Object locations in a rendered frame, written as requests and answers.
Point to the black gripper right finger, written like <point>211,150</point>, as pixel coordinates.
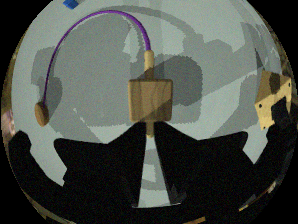
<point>181,156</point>

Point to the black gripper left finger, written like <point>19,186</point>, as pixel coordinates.
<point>122,159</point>

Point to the small blue block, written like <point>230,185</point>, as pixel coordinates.
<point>70,3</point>

